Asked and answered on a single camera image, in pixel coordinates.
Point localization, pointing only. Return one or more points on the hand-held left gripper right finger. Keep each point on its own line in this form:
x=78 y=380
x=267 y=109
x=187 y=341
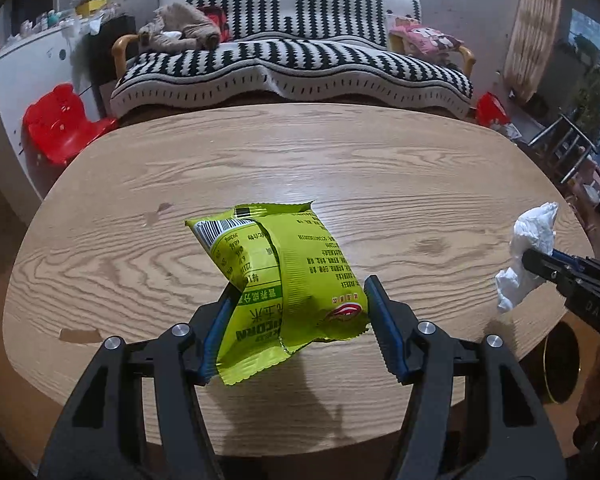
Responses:
x=387 y=330

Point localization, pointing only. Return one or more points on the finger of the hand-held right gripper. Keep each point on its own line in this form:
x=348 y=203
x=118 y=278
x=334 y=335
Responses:
x=542 y=265
x=567 y=256

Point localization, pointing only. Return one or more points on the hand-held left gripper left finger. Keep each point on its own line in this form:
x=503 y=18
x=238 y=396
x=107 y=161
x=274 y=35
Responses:
x=215 y=335

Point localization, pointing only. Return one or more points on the white tissue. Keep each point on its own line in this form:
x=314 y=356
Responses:
x=532 y=230

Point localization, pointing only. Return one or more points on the black bin gold rim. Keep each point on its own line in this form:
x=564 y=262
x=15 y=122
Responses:
x=560 y=360

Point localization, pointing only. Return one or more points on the green snack packet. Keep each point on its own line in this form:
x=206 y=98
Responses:
x=290 y=280

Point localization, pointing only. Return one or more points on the metal rack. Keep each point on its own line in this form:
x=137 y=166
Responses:
x=562 y=145

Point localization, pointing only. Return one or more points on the green houseplant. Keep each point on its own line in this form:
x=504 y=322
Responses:
x=597 y=105

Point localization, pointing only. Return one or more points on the red plastic bag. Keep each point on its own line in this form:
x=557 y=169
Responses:
x=491 y=110

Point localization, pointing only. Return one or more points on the bamboo curtain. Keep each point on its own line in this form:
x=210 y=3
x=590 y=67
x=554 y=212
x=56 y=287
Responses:
x=532 y=25

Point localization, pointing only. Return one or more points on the pink printed cushion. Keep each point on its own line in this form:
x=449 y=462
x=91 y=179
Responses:
x=425 y=40

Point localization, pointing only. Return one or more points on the red plastic chair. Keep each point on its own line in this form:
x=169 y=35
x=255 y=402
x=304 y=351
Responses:
x=55 y=125

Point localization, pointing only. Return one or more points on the black white striped sofa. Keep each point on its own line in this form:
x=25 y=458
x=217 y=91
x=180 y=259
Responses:
x=290 y=60

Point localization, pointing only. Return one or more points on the black side cabinet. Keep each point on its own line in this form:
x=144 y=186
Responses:
x=107 y=50

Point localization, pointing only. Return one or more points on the brown plush toy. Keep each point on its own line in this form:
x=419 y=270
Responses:
x=180 y=25

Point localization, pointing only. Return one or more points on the red black cushion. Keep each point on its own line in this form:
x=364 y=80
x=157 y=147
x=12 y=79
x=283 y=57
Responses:
x=217 y=17

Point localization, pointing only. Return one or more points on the white cabinet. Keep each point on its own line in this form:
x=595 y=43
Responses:
x=25 y=75

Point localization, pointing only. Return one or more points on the yellow box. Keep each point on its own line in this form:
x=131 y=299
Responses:
x=90 y=6

